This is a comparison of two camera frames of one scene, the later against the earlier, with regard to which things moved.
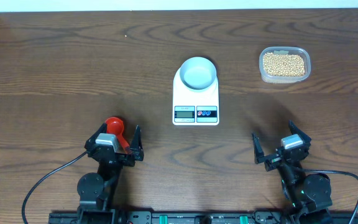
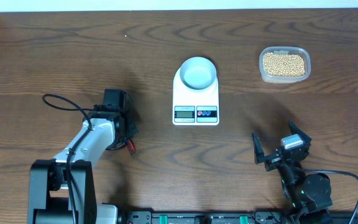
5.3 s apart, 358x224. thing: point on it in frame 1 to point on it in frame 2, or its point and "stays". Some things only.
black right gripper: [273, 162] stays
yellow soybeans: [283, 65] stays
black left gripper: [136, 153] to [131, 129]
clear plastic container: [279, 65] stays
